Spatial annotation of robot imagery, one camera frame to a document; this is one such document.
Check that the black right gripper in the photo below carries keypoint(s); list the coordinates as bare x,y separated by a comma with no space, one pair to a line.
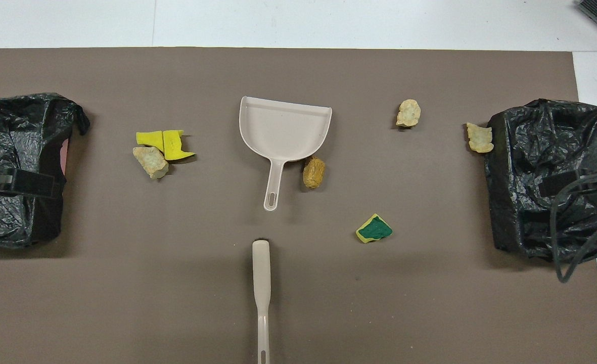
566,184

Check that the yellow sponge piece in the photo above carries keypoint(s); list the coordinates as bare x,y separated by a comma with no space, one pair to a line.
174,144
150,139

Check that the green and yellow sponge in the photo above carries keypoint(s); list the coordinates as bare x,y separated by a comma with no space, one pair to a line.
374,228

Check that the beige hand brush black bristles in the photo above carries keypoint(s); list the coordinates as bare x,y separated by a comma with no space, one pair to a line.
261,273

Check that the black bag lined bin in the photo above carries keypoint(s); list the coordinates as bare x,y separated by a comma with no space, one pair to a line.
15,131
546,146

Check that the beige plastic dustpan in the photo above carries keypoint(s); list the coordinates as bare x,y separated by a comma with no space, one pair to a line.
283,126

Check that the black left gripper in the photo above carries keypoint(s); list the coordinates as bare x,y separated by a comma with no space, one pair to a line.
30,184

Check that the tan layered foam chunk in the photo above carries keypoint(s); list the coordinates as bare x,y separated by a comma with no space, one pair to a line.
150,162

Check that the brown paper table mat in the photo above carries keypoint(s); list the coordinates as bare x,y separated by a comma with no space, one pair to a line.
177,303

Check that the pale yellow foam chunk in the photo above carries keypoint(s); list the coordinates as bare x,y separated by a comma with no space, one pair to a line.
409,112
480,138

